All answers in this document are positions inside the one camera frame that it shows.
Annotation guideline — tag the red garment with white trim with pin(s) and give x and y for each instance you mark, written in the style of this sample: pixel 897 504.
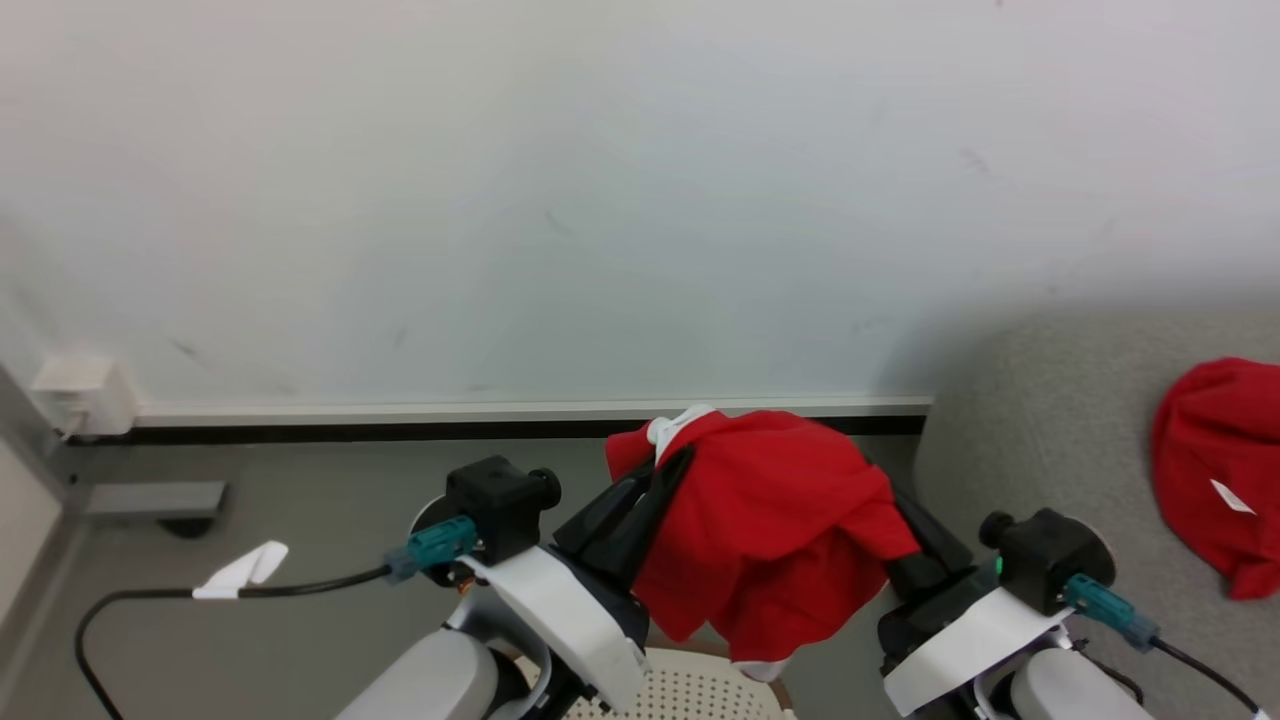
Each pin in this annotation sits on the red garment with white trim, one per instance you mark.
pixel 770 530

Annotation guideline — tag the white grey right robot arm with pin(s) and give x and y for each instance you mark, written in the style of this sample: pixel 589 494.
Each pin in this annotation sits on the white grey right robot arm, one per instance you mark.
pixel 1075 690

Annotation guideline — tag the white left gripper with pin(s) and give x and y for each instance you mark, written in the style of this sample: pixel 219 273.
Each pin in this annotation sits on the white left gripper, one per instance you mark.
pixel 570 620

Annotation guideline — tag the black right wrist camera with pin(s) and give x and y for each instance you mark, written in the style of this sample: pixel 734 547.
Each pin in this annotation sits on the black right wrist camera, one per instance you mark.
pixel 1045 555

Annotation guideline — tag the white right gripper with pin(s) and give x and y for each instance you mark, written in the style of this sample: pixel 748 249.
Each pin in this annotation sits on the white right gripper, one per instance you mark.
pixel 960 640

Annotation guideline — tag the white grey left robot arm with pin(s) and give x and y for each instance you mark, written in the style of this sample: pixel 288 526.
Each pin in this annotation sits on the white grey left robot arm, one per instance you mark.
pixel 440 675

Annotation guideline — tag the beige perforated laundry basket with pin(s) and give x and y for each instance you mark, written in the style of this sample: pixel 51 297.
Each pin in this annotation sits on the beige perforated laundry basket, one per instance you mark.
pixel 690 690

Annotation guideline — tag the teal camera connector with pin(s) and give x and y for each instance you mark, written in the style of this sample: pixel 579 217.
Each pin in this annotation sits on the teal camera connector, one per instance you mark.
pixel 435 548
pixel 1110 610

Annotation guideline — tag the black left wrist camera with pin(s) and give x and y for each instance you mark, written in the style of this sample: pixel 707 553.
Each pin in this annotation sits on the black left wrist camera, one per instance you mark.
pixel 500 505

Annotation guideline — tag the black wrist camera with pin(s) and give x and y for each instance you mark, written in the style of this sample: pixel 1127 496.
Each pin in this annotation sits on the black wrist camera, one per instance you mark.
pixel 500 505
pixel 1045 555

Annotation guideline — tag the grey fabric sofa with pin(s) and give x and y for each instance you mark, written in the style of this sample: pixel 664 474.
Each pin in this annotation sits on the grey fabric sofa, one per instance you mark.
pixel 1060 480

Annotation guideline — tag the teal left camera connector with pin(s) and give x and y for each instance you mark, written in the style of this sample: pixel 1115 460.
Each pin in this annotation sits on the teal left camera connector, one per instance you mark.
pixel 435 548

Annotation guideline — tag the teal right camera connector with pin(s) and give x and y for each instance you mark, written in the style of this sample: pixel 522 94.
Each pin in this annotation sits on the teal right camera connector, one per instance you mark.
pixel 1110 610

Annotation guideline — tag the white wall socket box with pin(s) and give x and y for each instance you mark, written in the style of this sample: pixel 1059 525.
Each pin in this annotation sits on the white wall socket box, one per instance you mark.
pixel 85 395

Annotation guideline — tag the white and black baseboard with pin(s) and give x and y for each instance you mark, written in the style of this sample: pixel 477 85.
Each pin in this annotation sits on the white and black baseboard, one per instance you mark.
pixel 500 420

